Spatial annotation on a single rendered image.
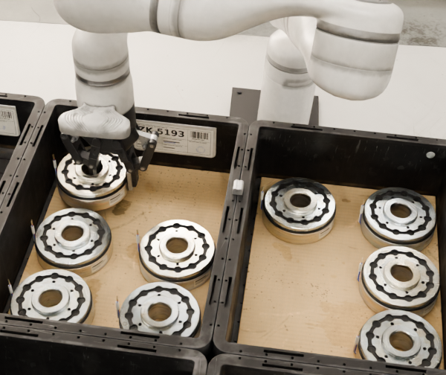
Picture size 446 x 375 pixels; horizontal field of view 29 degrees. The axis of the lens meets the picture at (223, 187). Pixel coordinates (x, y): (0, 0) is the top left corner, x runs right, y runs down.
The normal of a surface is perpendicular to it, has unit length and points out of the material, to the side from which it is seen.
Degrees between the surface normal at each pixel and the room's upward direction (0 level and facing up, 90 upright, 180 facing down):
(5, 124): 90
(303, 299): 0
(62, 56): 0
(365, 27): 59
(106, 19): 94
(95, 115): 4
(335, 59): 64
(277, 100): 91
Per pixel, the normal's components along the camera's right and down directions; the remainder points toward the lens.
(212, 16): -0.20, 0.43
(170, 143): -0.14, 0.71
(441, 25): 0.02, -0.70
